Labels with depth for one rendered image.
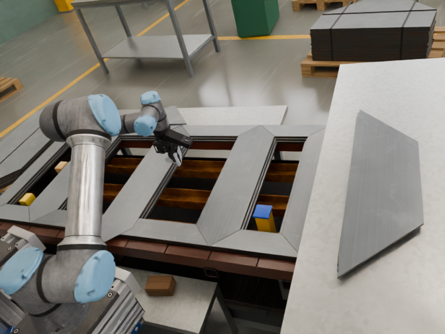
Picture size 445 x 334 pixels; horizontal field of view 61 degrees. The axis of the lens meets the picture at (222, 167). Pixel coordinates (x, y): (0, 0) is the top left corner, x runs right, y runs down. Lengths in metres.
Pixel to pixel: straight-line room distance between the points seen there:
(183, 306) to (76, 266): 0.62
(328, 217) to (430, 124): 0.53
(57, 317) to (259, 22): 4.46
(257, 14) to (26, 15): 5.90
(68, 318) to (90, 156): 0.42
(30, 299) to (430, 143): 1.22
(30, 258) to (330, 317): 0.72
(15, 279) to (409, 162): 1.10
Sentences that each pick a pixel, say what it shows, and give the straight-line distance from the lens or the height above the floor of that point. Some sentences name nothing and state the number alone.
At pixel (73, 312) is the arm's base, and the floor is 1.08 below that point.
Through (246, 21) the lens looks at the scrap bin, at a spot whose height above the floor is 0.22.
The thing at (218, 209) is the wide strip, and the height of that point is 0.85.
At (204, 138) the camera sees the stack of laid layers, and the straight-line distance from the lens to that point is 1.93.
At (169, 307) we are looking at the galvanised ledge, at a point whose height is 0.68.
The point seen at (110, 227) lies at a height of 0.85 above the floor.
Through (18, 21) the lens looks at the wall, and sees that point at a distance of 9.57.
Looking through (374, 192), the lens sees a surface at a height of 1.07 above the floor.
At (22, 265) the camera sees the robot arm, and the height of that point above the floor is 1.27.
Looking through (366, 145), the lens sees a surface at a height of 1.07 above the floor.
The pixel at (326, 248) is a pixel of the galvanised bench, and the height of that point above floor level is 1.05.
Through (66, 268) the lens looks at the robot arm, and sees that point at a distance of 0.98.
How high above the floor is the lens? 1.90
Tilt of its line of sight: 38 degrees down
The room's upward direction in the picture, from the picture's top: 17 degrees counter-clockwise
